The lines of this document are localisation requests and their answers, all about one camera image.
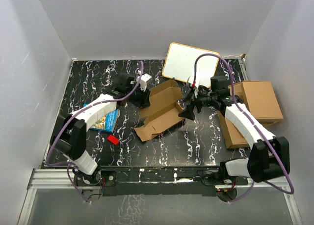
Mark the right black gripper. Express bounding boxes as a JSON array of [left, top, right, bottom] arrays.
[[178, 87, 217, 120]]

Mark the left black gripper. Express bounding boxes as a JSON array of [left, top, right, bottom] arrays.
[[126, 83, 150, 109]]

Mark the blue treehouse book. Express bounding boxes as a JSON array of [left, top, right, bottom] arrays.
[[86, 103, 120, 133]]

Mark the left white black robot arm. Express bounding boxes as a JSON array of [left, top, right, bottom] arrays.
[[50, 74, 152, 185]]

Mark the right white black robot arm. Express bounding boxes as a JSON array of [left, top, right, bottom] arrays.
[[179, 76, 290, 184]]

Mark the flat brown cardboard box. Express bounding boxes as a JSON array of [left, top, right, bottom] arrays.
[[217, 82, 279, 149]]

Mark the closed brown cardboard box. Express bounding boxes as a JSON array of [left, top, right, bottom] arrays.
[[240, 81, 283, 124]]

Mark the small red block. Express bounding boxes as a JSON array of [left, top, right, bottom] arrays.
[[107, 135, 120, 145]]

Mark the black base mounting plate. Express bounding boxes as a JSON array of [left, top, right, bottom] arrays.
[[73, 166, 248, 201]]

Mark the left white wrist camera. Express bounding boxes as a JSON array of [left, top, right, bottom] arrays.
[[136, 73, 152, 91]]

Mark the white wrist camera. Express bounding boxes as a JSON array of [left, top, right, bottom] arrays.
[[186, 76, 200, 96], [136, 73, 152, 91]]

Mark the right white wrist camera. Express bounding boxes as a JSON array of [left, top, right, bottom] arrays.
[[186, 76, 200, 96]]

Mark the whiteboard with wooden frame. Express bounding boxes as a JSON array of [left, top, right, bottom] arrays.
[[162, 42, 219, 87]]

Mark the aluminium frame rail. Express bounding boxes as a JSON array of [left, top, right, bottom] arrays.
[[19, 166, 302, 225]]

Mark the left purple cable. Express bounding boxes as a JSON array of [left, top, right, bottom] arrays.
[[45, 60, 145, 203]]

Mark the purple cable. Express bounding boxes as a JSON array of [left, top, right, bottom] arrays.
[[45, 60, 145, 203], [193, 52, 295, 202]]

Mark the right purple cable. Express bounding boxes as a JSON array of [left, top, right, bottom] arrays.
[[193, 52, 295, 202]]

